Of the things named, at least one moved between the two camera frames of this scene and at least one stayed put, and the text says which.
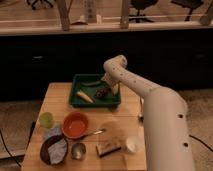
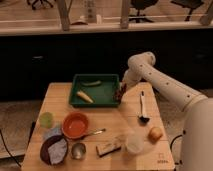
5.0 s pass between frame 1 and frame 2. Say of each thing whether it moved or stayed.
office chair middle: stayed
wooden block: stayed
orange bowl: stayed
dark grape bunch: moved
